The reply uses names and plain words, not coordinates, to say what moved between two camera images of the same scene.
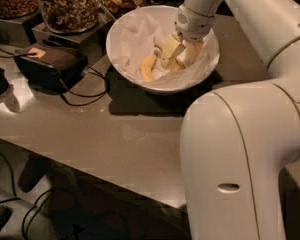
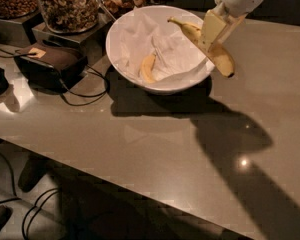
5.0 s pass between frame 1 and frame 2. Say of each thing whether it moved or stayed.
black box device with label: stayed
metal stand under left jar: stayed
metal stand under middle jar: stayed
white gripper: moved
